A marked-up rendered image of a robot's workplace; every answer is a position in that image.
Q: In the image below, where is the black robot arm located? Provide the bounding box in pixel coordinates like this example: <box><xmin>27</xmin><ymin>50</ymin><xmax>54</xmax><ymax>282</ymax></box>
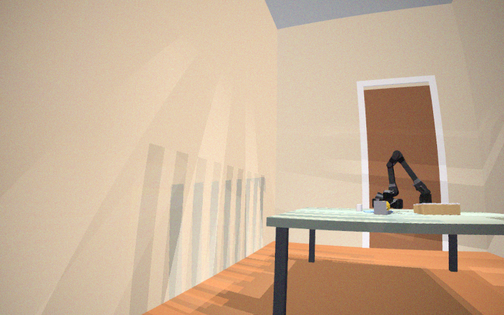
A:
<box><xmin>375</xmin><ymin>150</ymin><xmax>432</xmax><ymax>203</ymax></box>

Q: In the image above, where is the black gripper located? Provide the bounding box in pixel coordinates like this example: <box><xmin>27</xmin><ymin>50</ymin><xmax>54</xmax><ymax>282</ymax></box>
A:
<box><xmin>372</xmin><ymin>198</ymin><xmax>403</xmax><ymax>209</ymax></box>

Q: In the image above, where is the white dish rack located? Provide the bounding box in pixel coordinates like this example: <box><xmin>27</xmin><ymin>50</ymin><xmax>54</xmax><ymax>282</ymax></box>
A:
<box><xmin>373</xmin><ymin>200</ymin><xmax>392</xmax><ymax>215</ymax></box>

